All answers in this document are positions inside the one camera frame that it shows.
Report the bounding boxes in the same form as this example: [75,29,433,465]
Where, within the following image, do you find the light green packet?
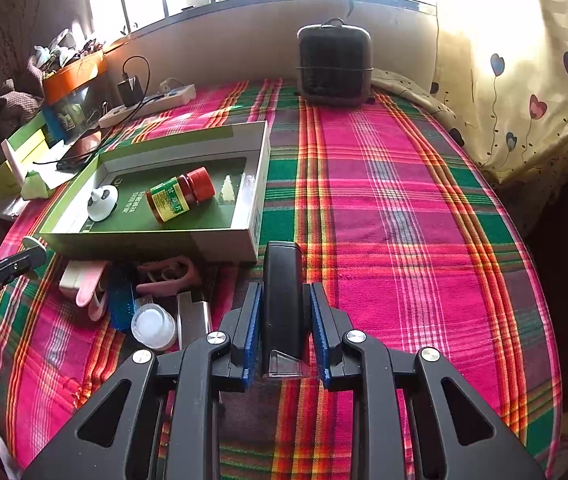
[21,170,60,201]

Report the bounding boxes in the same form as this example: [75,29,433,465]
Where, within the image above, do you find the green printed box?
[44,85,105,143]

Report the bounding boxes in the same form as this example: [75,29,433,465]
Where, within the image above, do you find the green cardboard box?
[39,120,272,263]

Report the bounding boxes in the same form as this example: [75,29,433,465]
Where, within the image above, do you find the white charger plug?
[59,260,100,298]

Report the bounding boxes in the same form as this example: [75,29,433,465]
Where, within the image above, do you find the black smartphone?
[56,127,112,171]

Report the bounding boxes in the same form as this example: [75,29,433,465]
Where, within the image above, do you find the flat green and white boxes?
[0,110,65,201]

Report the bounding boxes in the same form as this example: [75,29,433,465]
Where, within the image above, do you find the white card stand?
[1,137,27,181]

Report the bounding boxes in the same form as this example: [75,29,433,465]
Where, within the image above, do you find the black charger adapter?
[116,76,146,107]

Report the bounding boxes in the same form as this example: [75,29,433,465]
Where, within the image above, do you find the small clear jar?
[130,302,177,352]

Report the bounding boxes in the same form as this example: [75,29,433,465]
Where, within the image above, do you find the black charger cable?
[121,55,152,92]

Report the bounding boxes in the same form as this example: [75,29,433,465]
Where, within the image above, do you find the pink and mint clip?
[76,265,110,322]

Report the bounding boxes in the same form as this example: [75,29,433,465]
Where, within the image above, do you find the brown checked cloth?
[0,77,45,146]

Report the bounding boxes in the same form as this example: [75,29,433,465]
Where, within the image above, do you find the white power strip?
[98,84,197,128]

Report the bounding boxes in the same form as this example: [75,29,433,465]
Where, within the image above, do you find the black lighter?
[262,241,310,378]

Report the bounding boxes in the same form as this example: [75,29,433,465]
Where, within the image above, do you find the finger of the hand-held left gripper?
[0,247,47,286]

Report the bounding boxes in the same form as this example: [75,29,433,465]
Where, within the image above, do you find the pile of assorted trinkets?
[29,30,105,71]

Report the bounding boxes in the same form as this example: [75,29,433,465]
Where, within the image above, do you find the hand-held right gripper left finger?
[21,282,265,480]

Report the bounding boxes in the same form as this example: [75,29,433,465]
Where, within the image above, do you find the blue ribbed plastic piece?
[105,265,141,333]

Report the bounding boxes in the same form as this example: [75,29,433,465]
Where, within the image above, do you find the orange box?
[41,52,107,106]

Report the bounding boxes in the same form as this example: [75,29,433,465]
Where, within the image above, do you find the pink plaid blanket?
[0,77,562,473]

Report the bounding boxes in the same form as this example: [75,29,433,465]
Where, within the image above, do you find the cream heart-print curtain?
[431,0,568,186]

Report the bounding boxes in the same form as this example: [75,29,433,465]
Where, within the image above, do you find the red-capped medicine bottle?
[145,167,216,223]

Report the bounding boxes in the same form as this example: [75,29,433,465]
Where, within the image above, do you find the brown space heater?
[296,17,376,107]

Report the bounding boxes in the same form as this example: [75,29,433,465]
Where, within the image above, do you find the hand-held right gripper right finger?
[309,282,547,480]

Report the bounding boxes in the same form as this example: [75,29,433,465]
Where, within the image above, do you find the white knob with black spot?
[86,185,120,222]

